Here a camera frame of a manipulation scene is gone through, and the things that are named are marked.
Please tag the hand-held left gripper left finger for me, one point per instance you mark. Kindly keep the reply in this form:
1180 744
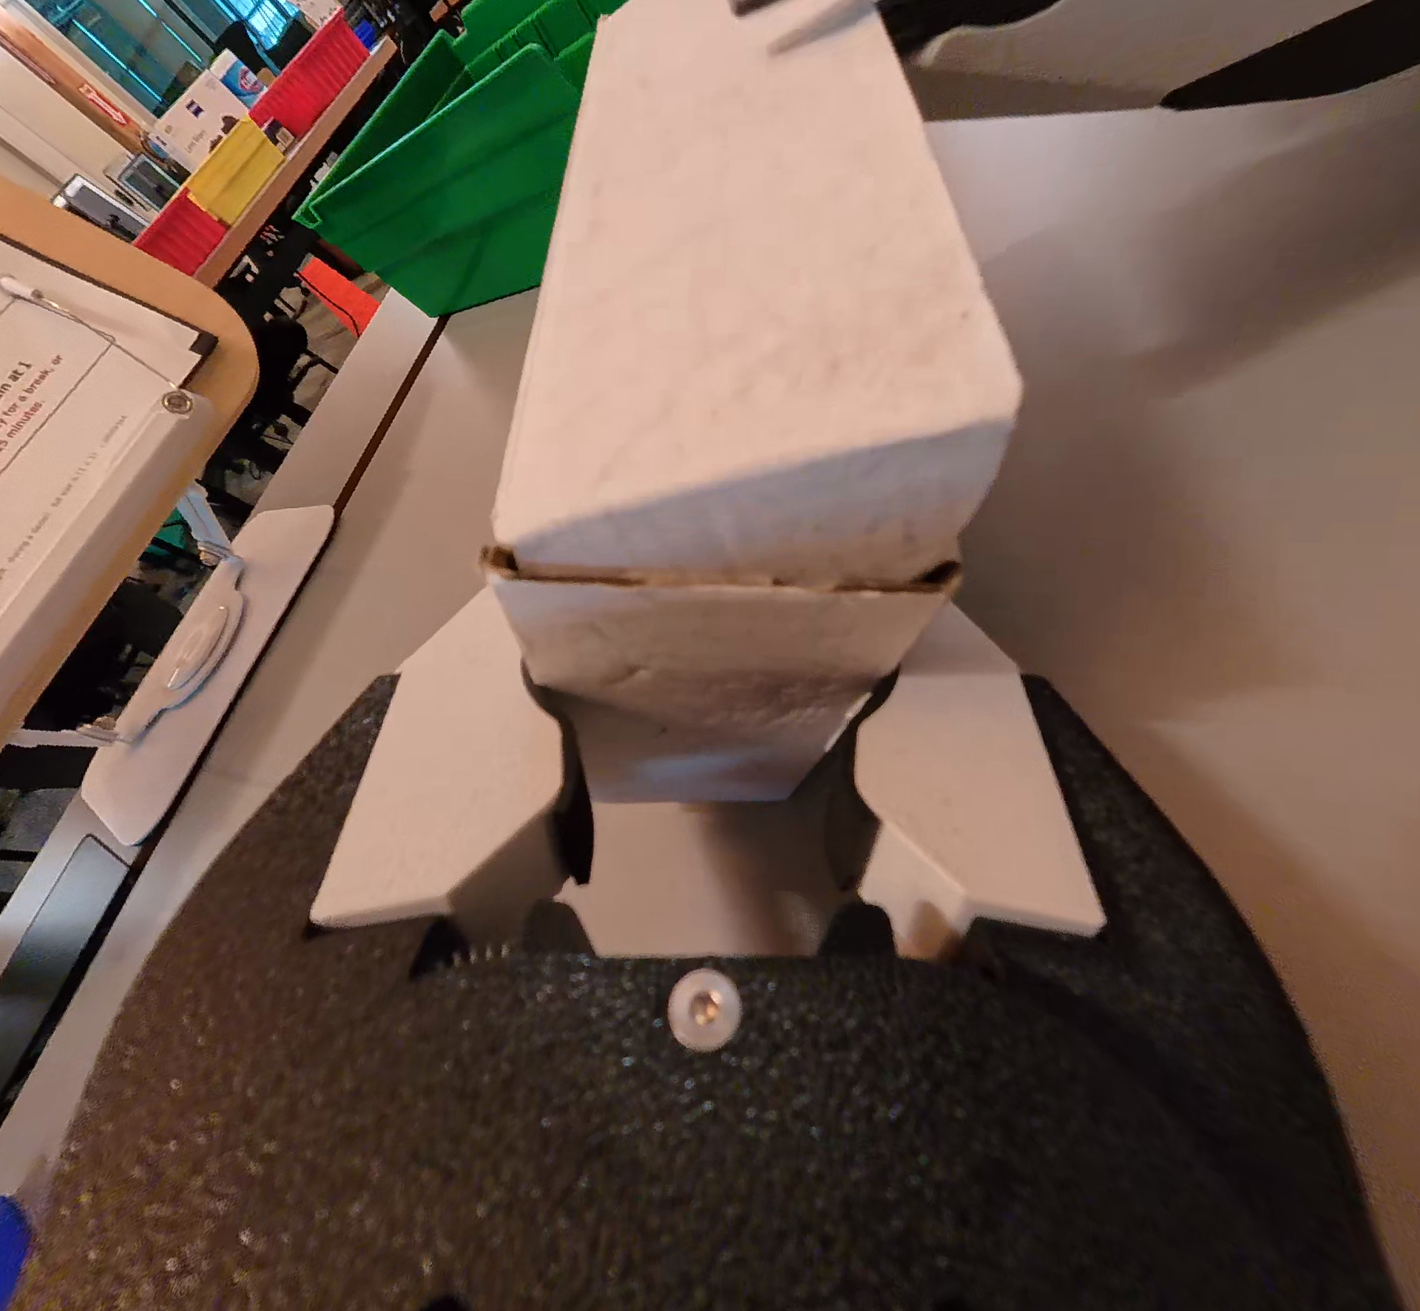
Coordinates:
443 779

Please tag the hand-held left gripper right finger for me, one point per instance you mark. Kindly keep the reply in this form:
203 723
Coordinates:
976 779

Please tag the white cardboard box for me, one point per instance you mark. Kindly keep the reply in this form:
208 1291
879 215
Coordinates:
754 280

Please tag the orange plastic object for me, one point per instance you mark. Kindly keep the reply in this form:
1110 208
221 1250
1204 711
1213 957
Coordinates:
338 297

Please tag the wooden instruction board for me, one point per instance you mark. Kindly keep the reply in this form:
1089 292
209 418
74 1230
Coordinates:
211 335

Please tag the red plastic bin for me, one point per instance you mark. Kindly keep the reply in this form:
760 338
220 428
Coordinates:
176 235
311 69

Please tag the long wooden table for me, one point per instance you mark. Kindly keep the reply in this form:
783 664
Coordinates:
315 141

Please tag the yellow plastic bin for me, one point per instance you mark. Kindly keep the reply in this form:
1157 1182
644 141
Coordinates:
232 169

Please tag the white printed carton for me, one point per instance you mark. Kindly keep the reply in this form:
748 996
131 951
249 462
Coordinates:
199 113

